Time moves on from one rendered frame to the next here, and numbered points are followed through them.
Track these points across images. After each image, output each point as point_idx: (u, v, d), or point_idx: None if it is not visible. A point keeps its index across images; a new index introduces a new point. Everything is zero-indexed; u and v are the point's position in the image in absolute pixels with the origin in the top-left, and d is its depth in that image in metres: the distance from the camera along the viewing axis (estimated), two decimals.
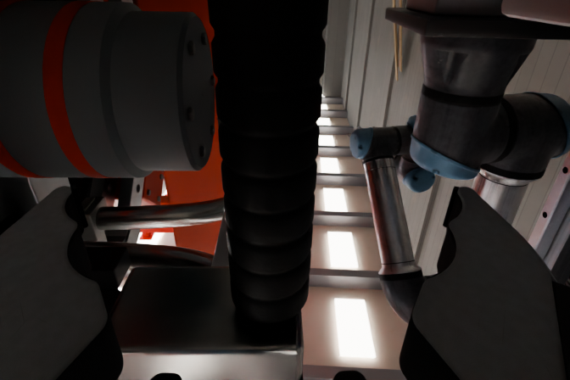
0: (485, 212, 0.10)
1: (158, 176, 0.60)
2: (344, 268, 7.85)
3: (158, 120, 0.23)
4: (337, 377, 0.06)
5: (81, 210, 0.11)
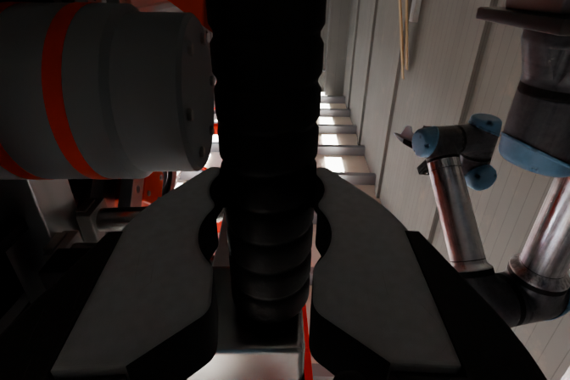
0: (343, 186, 0.11)
1: (158, 176, 0.60)
2: None
3: (157, 121, 0.23)
4: (337, 377, 0.06)
5: (223, 192, 0.13)
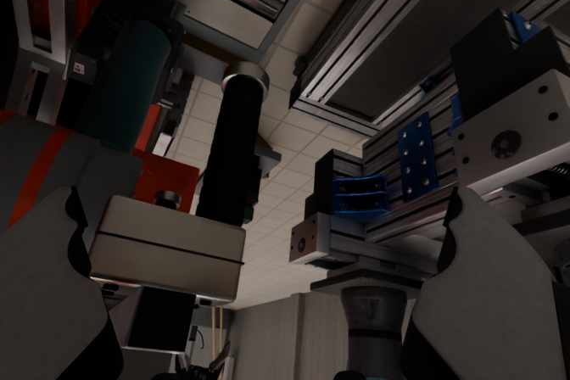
0: (485, 212, 0.10)
1: None
2: None
3: (114, 188, 0.33)
4: (337, 377, 0.06)
5: (81, 210, 0.11)
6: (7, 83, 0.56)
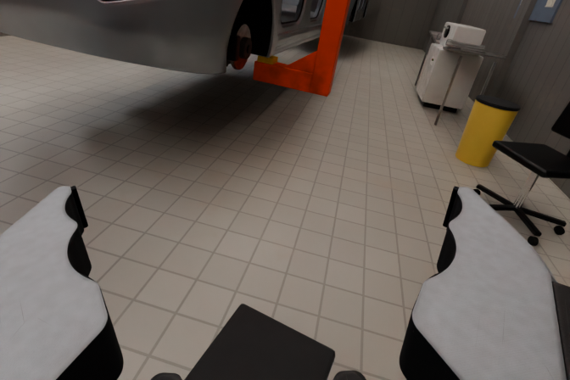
0: (485, 212, 0.10)
1: None
2: None
3: None
4: (337, 377, 0.06)
5: (81, 210, 0.11)
6: None
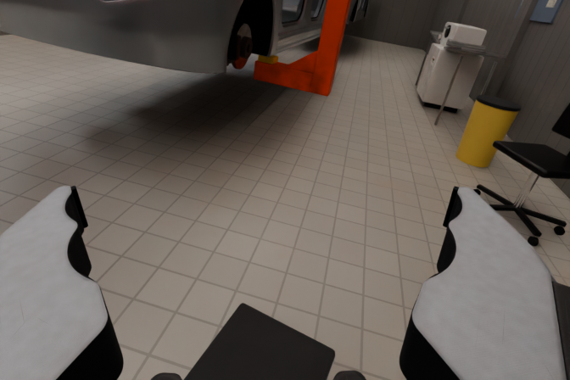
0: (485, 212, 0.10)
1: None
2: None
3: None
4: (337, 377, 0.06)
5: (81, 210, 0.11)
6: None
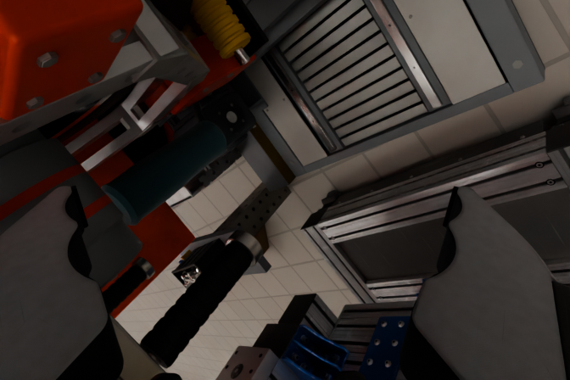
0: (485, 212, 0.10)
1: None
2: None
3: (107, 265, 0.40)
4: (337, 377, 0.06)
5: (81, 210, 0.11)
6: (95, 116, 0.69)
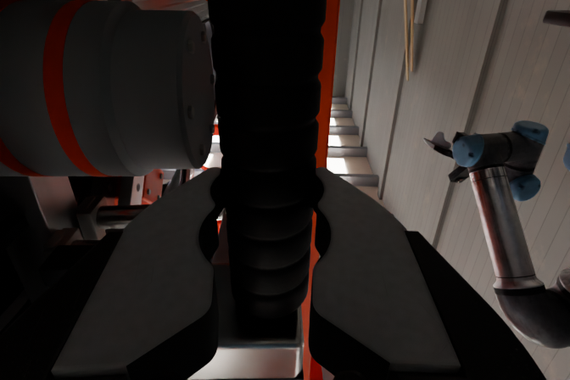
0: (342, 186, 0.11)
1: (158, 175, 0.61)
2: None
3: (158, 119, 0.23)
4: (337, 377, 0.06)
5: (224, 192, 0.13)
6: None
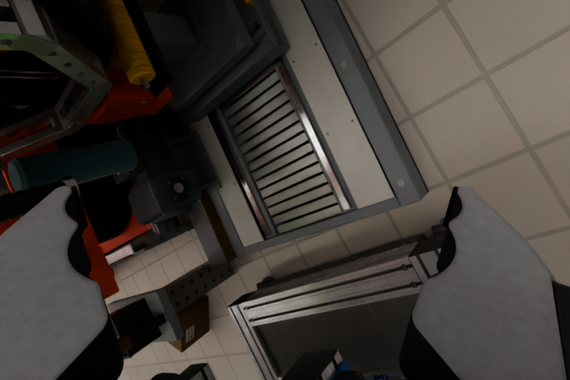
0: (485, 212, 0.10)
1: None
2: None
3: None
4: (337, 377, 0.06)
5: (81, 210, 0.11)
6: None
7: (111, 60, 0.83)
